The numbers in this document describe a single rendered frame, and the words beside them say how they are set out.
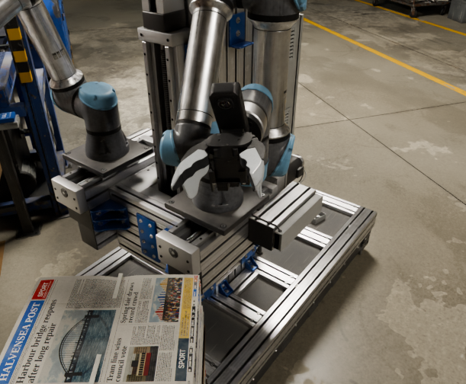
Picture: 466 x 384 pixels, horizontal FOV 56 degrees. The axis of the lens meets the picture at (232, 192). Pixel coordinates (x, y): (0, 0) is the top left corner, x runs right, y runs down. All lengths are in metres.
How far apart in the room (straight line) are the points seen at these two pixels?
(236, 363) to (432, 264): 1.27
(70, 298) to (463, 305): 1.79
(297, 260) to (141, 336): 1.20
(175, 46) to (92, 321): 0.75
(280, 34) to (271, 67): 0.07
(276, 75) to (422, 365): 1.38
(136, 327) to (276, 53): 0.67
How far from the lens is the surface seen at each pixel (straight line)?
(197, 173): 0.65
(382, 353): 2.02
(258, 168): 0.59
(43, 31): 1.51
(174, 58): 1.29
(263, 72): 1.06
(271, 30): 1.03
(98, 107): 1.48
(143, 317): 0.96
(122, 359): 0.91
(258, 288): 1.87
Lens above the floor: 1.55
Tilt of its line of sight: 33 degrees down
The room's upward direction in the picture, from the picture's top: straight up
